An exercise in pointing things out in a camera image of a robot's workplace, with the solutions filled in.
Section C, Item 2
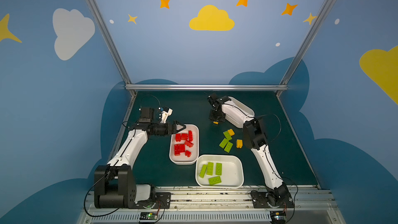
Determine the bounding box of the red brick back top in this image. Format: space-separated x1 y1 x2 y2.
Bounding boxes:
181 133 190 142

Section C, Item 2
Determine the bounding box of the red square brick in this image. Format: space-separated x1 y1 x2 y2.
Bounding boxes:
184 141 194 148

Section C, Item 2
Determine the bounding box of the green studded brick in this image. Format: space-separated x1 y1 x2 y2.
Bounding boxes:
223 131 232 141

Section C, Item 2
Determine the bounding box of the red small brick low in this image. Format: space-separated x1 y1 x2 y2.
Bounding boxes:
185 150 192 157

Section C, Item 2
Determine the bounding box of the green brick low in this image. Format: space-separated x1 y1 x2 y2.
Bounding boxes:
219 138 229 149
215 163 222 176
224 142 233 153

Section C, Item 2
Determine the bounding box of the green brick upturned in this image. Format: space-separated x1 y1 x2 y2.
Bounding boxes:
208 176 222 186

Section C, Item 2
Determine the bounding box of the red long brick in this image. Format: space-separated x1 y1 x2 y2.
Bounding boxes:
188 130 193 143

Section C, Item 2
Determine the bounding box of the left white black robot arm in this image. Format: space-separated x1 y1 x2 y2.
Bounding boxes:
93 107 186 209

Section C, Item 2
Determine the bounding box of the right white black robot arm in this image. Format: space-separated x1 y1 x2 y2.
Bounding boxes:
207 93 291 208

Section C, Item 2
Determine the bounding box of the white tray back right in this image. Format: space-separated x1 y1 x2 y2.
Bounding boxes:
222 96 255 129

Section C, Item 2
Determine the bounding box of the white tray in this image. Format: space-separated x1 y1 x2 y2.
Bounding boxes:
169 124 200 166
195 155 244 189
222 96 255 129

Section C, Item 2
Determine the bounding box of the yellow brick centre right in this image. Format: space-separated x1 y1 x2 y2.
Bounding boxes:
228 129 235 136

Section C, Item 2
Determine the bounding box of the white tray left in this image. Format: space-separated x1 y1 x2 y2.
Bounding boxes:
169 124 200 166

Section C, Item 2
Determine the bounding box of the yellow brick far right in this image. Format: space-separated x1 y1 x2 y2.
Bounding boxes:
236 139 243 149

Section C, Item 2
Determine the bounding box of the white tray front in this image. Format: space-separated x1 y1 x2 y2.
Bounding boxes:
195 155 244 189

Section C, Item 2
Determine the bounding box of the left controller board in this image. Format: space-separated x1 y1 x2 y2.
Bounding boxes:
138 212 158 224

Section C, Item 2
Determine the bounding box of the controller board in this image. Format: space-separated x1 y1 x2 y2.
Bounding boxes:
138 212 158 224
269 212 287 224

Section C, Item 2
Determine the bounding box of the right controller board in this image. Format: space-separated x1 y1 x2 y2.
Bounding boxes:
269 212 287 224

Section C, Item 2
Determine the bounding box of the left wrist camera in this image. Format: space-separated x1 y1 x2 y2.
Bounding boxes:
159 107 173 123

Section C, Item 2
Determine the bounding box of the aluminium frame back bar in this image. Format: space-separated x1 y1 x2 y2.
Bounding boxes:
125 84 288 91

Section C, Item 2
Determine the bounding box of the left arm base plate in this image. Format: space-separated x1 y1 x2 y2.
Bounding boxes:
133 192 171 209

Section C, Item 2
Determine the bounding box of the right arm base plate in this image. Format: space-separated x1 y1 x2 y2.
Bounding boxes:
250 190 294 208

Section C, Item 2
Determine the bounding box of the aluminium frame left post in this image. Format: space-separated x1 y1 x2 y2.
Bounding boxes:
85 0 131 84

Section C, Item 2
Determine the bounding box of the aluminium frame post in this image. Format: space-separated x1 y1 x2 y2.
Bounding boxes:
85 0 131 84
279 0 337 90

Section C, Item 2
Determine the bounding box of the aluminium frame right post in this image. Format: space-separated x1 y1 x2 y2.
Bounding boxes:
279 0 337 90

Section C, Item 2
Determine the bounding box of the aluminium front rail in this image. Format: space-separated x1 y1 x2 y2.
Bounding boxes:
77 185 345 224

